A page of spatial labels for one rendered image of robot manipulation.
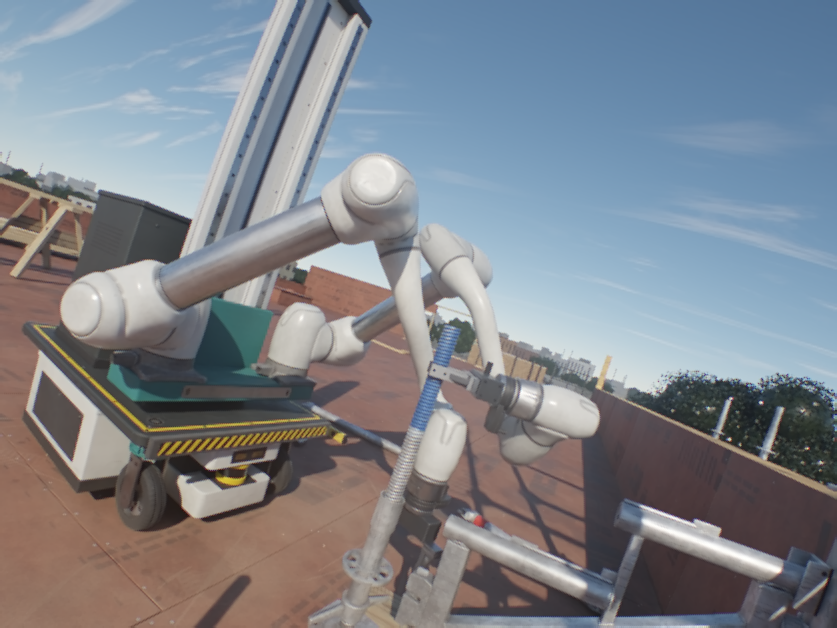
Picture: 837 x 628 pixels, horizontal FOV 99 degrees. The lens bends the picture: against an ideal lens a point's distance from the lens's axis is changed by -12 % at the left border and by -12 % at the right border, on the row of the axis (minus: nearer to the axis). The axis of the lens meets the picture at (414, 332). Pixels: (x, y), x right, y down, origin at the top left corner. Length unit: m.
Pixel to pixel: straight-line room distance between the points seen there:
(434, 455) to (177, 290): 0.65
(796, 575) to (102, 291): 1.33
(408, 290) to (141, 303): 0.55
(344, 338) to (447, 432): 0.69
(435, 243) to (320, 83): 0.79
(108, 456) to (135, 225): 0.66
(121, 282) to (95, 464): 0.57
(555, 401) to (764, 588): 0.48
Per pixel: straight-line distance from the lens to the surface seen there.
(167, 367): 1.15
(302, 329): 1.42
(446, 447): 0.95
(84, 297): 0.94
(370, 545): 1.00
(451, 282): 1.11
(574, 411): 0.93
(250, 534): 1.40
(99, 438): 1.30
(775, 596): 0.96
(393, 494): 0.94
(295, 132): 1.58
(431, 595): 0.99
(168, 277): 0.92
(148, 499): 1.23
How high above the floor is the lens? 0.76
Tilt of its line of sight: 1 degrees down
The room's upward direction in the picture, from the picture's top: 19 degrees clockwise
